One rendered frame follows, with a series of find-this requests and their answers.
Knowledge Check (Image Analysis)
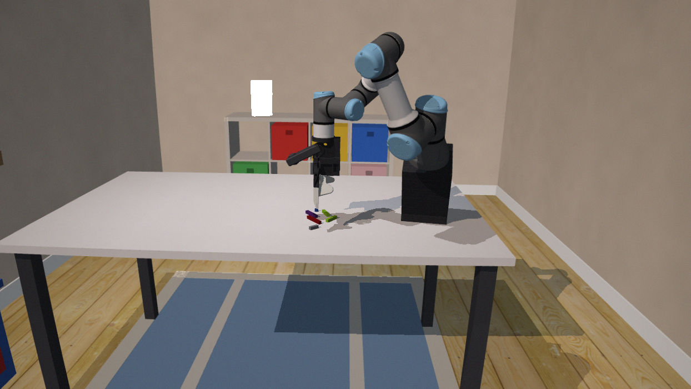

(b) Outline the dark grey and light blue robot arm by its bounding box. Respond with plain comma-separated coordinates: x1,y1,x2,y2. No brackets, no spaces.
313,32,449,171

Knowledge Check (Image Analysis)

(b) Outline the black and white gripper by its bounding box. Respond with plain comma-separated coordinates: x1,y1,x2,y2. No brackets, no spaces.
312,136,341,209

